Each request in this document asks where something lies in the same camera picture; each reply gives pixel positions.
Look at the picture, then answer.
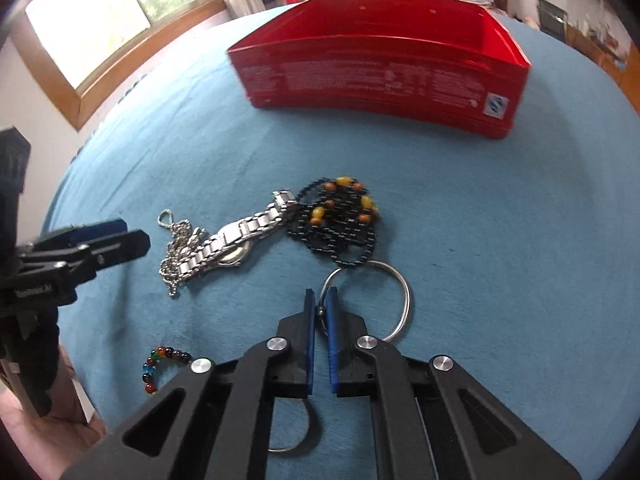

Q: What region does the wooden desk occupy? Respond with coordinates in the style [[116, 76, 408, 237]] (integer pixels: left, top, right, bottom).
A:
[[565, 25, 640, 112]]

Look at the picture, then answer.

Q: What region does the black office chair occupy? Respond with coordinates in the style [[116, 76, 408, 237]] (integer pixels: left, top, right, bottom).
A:
[[536, 0, 567, 42]]

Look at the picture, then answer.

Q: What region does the blue bed cover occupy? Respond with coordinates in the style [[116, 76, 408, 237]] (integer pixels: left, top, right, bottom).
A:
[[43, 12, 639, 479]]

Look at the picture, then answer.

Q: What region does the black bead necklace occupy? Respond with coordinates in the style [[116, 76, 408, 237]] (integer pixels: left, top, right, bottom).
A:
[[285, 174, 382, 271]]

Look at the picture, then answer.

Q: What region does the wooden framed window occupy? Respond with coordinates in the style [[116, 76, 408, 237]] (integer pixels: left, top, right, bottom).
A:
[[10, 0, 227, 129]]

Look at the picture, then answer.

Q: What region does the red tin box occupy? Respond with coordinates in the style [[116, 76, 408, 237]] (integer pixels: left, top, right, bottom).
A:
[[228, 0, 532, 139]]

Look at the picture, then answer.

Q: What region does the colourful bead bracelet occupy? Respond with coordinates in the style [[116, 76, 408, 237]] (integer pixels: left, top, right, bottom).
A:
[[141, 344, 193, 396]]

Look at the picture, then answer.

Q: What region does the silver bangle ring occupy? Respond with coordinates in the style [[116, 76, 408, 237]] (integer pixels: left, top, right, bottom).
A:
[[316, 259, 414, 345]]

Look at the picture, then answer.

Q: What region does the silver metal wristwatch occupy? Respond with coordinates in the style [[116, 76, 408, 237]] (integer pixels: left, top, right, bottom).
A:
[[160, 190, 298, 295]]

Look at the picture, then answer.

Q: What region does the silver chain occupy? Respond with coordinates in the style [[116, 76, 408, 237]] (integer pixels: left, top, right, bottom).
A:
[[156, 208, 208, 299]]

